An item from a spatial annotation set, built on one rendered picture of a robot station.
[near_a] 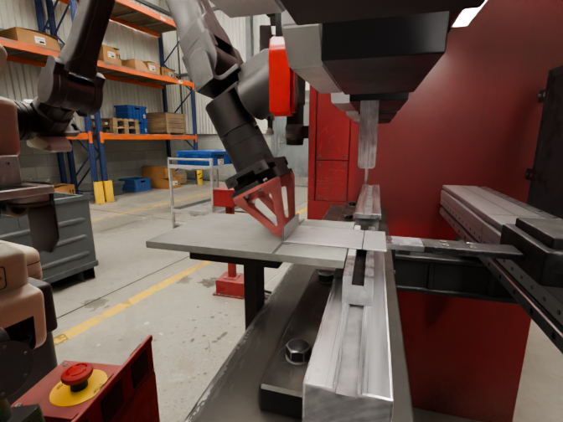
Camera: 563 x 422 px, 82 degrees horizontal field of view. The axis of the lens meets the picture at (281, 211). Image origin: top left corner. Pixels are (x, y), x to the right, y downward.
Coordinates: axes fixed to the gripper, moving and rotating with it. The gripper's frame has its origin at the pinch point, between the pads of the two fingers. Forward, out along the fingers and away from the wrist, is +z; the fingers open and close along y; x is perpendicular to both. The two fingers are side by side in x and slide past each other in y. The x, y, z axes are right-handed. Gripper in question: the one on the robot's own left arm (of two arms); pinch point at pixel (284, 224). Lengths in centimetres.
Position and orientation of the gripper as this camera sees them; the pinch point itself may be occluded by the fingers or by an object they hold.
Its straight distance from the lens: 46.6
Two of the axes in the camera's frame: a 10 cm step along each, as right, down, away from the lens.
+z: 4.4, 9.0, 0.5
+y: 2.9, -1.9, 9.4
